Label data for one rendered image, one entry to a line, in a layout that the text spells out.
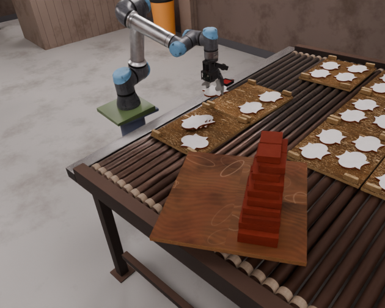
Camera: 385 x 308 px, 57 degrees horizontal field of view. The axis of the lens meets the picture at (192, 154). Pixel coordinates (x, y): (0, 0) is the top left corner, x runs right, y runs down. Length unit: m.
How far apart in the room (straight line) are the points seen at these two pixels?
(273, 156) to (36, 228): 2.25
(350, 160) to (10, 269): 2.23
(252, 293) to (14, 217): 2.34
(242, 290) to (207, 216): 0.27
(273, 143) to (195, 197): 0.38
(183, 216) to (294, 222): 0.38
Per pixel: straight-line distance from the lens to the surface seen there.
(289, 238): 1.19
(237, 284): 1.18
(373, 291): 1.29
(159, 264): 2.45
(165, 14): 6.31
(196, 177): 1.40
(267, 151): 1.06
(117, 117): 2.21
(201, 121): 1.91
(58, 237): 2.83
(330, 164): 1.69
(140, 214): 1.41
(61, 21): 6.97
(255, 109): 2.06
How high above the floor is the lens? 1.93
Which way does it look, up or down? 35 degrees down
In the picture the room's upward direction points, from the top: 5 degrees counter-clockwise
